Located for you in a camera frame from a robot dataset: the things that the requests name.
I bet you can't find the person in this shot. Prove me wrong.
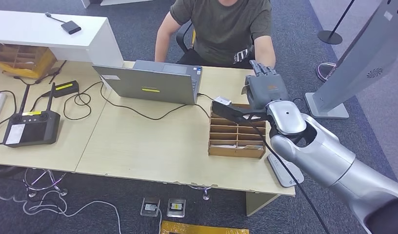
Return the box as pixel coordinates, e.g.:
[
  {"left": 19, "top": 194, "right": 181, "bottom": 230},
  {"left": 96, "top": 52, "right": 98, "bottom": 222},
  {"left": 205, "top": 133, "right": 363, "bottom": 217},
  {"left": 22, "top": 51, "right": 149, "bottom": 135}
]
[{"left": 155, "top": 0, "right": 277, "bottom": 70}]

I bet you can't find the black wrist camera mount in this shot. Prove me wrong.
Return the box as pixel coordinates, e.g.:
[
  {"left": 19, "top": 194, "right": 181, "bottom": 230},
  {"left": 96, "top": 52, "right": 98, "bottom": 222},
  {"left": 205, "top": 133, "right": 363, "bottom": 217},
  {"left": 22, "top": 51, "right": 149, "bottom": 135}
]
[{"left": 211, "top": 96, "right": 271, "bottom": 125}]

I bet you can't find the metal floor socket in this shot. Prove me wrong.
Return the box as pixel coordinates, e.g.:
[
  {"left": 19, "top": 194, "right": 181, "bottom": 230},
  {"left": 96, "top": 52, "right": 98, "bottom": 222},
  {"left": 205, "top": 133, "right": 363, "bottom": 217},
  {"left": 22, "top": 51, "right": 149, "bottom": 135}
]
[
  {"left": 140, "top": 197, "right": 161, "bottom": 217},
  {"left": 166, "top": 198, "right": 187, "bottom": 218}
]

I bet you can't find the yellow taped floor patch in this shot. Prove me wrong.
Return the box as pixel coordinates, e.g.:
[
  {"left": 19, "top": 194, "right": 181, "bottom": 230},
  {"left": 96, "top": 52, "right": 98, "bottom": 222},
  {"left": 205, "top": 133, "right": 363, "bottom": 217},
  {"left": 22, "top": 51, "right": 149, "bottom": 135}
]
[{"left": 160, "top": 220, "right": 250, "bottom": 234}]

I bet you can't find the black power adapter yellow label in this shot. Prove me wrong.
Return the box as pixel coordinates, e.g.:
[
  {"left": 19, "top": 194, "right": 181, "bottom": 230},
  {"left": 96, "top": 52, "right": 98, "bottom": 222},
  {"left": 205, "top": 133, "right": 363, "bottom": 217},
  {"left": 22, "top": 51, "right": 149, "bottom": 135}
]
[{"left": 52, "top": 80, "right": 80, "bottom": 98}]

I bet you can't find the thin black cable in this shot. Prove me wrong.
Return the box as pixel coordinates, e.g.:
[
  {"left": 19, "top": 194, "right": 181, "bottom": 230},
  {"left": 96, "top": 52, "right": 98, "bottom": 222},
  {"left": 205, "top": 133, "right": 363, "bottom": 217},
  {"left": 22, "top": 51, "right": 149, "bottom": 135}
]
[{"left": 0, "top": 90, "right": 18, "bottom": 145}]

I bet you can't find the black stanchion post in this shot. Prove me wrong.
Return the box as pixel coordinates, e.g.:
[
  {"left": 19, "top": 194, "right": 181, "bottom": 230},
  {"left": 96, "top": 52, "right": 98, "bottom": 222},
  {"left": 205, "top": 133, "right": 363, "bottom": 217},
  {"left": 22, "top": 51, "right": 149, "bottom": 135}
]
[{"left": 318, "top": 0, "right": 357, "bottom": 45}]

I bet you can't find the black adapter lead cable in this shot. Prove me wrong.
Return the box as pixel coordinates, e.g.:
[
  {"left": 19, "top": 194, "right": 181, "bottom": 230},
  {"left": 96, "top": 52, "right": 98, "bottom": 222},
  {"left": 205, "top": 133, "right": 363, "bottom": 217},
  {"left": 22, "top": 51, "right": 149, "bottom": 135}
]
[{"left": 30, "top": 92, "right": 54, "bottom": 112}]

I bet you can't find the chrome table foot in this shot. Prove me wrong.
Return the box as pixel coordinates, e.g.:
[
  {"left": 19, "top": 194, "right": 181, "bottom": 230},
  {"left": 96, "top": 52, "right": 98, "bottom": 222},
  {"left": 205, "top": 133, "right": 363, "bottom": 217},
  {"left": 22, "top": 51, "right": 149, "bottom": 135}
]
[{"left": 189, "top": 185, "right": 213, "bottom": 201}]

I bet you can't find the cardboard organizer with yellow tape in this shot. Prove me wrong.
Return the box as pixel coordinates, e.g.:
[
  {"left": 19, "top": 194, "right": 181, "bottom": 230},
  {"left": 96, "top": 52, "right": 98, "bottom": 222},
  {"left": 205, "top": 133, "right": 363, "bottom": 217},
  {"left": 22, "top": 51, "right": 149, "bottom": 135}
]
[{"left": 0, "top": 42, "right": 58, "bottom": 80}]

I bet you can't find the white floor cable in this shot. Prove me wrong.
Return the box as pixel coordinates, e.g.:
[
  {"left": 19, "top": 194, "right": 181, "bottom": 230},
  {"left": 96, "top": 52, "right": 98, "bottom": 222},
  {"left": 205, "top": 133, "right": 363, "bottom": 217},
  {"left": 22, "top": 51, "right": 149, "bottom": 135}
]
[{"left": 0, "top": 180, "right": 122, "bottom": 234}]

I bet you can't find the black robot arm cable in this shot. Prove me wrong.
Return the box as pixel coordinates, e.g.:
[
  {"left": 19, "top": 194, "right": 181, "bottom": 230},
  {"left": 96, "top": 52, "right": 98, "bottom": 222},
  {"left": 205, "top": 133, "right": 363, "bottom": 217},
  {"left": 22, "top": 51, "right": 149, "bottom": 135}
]
[{"left": 245, "top": 119, "right": 331, "bottom": 234}]

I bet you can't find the chrome stanchion base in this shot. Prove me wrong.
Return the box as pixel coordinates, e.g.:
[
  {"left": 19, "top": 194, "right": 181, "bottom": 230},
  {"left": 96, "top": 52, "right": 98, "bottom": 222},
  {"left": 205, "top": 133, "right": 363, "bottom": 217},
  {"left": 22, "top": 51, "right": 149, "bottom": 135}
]
[{"left": 316, "top": 62, "right": 338, "bottom": 82}]

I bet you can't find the brown cardboard card organizer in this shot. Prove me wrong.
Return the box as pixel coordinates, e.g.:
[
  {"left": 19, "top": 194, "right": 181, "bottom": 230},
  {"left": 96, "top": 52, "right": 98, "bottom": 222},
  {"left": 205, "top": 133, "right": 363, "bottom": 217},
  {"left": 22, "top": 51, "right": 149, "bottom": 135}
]
[{"left": 208, "top": 102, "right": 267, "bottom": 159}]

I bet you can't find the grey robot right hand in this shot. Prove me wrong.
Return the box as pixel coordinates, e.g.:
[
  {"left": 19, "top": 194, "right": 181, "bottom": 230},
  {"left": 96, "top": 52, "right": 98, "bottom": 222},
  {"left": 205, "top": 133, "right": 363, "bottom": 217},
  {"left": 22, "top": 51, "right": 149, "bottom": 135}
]
[{"left": 244, "top": 59, "right": 289, "bottom": 111}]

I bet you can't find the black cable with plugs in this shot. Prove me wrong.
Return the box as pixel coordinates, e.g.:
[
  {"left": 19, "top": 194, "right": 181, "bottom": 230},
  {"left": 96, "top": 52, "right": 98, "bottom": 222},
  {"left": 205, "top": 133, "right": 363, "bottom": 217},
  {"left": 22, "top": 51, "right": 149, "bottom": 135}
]
[{"left": 1, "top": 59, "right": 68, "bottom": 86}]

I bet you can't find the white counter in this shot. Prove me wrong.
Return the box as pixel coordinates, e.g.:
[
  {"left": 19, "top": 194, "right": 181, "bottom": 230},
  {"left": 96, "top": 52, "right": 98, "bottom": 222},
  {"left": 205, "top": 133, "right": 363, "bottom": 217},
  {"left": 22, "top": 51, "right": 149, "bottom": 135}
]
[{"left": 0, "top": 9, "right": 125, "bottom": 68}]

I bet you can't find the white socket cable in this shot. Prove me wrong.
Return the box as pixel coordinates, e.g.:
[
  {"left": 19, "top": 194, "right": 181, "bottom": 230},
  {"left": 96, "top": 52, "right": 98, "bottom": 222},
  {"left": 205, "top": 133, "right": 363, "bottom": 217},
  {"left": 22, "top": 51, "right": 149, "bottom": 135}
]
[{"left": 154, "top": 206, "right": 163, "bottom": 234}]

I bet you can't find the grey card reader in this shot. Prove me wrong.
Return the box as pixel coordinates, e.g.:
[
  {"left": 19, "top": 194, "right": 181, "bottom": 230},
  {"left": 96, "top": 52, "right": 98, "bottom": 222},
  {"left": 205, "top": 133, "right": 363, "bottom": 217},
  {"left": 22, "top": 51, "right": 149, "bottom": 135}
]
[{"left": 267, "top": 153, "right": 305, "bottom": 188}]

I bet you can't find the black laptop power cable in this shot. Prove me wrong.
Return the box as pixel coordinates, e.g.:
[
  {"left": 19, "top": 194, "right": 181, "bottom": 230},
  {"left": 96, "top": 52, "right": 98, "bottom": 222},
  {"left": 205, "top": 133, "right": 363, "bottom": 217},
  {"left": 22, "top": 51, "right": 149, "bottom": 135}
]
[{"left": 62, "top": 81, "right": 219, "bottom": 122}]

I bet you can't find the beige table leg panel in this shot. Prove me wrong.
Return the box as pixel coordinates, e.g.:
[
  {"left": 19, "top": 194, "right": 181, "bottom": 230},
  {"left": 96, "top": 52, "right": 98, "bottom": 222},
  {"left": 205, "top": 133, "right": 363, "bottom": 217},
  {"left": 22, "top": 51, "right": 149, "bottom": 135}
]
[{"left": 245, "top": 193, "right": 280, "bottom": 217}]

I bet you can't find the chrome stool base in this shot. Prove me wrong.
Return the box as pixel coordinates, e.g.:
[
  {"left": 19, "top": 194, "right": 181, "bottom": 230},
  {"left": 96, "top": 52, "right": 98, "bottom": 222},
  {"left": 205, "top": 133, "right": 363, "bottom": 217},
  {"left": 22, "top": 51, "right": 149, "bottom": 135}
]
[{"left": 22, "top": 168, "right": 69, "bottom": 198}]

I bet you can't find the grey laptop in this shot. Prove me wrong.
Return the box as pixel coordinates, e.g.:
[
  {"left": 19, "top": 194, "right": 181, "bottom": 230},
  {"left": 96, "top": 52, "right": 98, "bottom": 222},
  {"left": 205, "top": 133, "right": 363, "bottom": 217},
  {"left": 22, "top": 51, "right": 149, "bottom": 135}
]
[{"left": 92, "top": 59, "right": 203, "bottom": 106}]

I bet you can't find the black hub with cable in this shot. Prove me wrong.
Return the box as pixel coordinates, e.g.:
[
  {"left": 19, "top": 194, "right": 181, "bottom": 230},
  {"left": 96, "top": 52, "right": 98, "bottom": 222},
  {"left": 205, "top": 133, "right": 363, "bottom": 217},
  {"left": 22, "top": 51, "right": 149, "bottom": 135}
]
[{"left": 44, "top": 12, "right": 82, "bottom": 35}]

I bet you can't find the black office chair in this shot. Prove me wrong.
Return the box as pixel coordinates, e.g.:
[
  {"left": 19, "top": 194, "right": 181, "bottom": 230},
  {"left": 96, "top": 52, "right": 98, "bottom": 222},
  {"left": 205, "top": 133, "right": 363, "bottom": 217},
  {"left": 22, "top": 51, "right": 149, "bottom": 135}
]
[{"left": 176, "top": 20, "right": 198, "bottom": 54}]

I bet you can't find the black remote controller with antennas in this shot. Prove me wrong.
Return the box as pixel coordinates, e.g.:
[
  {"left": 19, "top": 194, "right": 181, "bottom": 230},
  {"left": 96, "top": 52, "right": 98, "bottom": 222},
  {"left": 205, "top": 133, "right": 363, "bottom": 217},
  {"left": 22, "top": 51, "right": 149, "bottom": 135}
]
[{"left": 1, "top": 82, "right": 61, "bottom": 149}]

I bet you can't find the grey kiosk stand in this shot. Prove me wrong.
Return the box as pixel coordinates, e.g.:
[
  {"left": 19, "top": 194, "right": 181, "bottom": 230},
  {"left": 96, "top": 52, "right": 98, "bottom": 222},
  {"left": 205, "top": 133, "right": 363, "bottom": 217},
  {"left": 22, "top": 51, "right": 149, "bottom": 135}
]
[{"left": 304, "top": 0, "right": 398, "bottom": 119}]

